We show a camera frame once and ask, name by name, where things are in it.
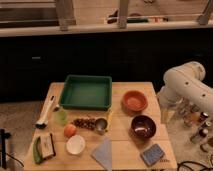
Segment grey folded cloth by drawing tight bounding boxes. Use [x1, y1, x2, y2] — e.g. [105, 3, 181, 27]
[91, 138, 112, 171]

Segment green plastic cup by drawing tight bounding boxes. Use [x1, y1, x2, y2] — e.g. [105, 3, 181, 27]
[54, 109, 67, 126]

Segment blue sponge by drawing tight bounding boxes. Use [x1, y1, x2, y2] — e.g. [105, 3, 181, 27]
[140, 144, 165, 166]

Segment green plastic tray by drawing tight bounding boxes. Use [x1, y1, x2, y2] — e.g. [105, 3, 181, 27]
[59, 75, 112, 111]

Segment beige scrub sponge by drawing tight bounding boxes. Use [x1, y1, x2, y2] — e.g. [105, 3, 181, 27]
[41, 133, 55, 159]

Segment orange fruit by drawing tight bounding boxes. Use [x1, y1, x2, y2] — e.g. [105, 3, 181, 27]
[64, 124, 77, 138]

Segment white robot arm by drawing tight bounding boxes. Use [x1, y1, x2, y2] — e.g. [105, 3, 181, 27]
[158, 61, 213, 116]

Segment bunch of dark grapes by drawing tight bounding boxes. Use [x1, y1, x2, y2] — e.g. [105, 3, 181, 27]
[73, 118, 95, 130]

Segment black stand with cable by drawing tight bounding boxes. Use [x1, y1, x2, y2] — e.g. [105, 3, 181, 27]
[0, 129, 24, 169]

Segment dark maroon bowl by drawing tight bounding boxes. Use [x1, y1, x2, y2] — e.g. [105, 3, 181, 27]
[131, 115, 156, 140]

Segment small white bowl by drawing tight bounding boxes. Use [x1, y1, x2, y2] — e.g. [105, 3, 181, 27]
[66, 135, 86, 155]

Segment orange bowl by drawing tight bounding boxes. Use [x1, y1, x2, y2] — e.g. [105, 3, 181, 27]
[122, 90, 148, 112]

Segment green cucumber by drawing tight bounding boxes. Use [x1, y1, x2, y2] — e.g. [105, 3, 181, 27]
[33, 137, 43, 164]

